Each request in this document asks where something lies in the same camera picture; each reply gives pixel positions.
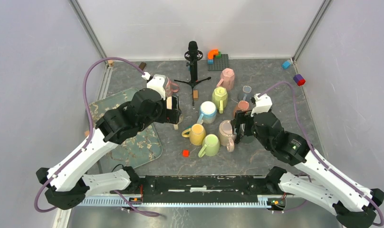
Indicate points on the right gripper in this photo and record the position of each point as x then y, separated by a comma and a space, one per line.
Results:
242, 117

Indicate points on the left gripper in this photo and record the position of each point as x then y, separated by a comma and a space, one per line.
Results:
170, 116

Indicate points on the salmon flower mug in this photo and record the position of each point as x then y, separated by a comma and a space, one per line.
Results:
241, 106

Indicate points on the iridescent pink mug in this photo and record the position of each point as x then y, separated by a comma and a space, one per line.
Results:
226, 135

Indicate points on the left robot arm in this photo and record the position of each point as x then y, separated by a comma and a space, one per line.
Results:
67, 184

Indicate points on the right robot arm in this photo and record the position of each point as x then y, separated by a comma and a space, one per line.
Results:
353, 205

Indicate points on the tall seashell cream mug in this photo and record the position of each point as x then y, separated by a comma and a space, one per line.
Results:
176, 126

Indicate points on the small grey-blue mug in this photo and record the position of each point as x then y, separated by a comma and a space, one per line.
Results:
245, 94

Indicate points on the yellow-green octagonal mug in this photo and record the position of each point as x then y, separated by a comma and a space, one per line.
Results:
220, 98

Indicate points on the yellow mug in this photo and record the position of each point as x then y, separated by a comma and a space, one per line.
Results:
195, 133

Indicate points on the pink ghost pattern mug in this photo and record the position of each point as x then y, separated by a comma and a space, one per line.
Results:
170, 87

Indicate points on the blue white mug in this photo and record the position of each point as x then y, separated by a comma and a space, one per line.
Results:
207, 113

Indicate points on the light green mug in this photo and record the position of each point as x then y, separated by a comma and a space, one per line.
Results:
210, 146

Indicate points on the pink octagonal mug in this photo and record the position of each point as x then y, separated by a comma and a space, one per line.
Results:
227, 79

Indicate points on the wooden block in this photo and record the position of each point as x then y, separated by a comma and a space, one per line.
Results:
195, 94

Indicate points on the red cube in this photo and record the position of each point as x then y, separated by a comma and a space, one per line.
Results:
185, 153

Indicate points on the floral green tray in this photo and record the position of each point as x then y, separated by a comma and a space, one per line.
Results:
134, 152

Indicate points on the grey lego baseplate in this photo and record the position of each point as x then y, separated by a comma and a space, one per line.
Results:
219, 63

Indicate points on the brown block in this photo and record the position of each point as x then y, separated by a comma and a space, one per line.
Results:
142, 66

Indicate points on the black microphone on tripod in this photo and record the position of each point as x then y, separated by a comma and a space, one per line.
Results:
193, 55

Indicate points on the green lego brick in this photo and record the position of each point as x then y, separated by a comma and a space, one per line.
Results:
218, 54

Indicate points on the blue block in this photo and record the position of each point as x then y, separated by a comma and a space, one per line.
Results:
286, 64

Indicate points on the purple red block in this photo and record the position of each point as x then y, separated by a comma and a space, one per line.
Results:
299, 79

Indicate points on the orange curved block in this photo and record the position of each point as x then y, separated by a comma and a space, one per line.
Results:
212, 53

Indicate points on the small wooden cube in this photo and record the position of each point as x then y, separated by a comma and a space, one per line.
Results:
110, 63

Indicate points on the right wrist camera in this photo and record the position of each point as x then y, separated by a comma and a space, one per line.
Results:
262, 103

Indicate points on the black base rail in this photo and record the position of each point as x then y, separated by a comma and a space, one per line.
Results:
201, 189

